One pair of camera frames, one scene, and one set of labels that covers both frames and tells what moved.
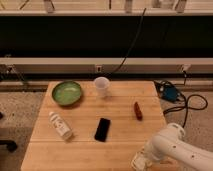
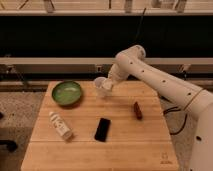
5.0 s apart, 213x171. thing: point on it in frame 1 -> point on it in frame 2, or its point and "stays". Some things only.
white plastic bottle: x=60 y=126 stays
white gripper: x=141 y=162 -> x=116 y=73
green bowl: x=66 y=93 stays
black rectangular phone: x=102 y=130 stays
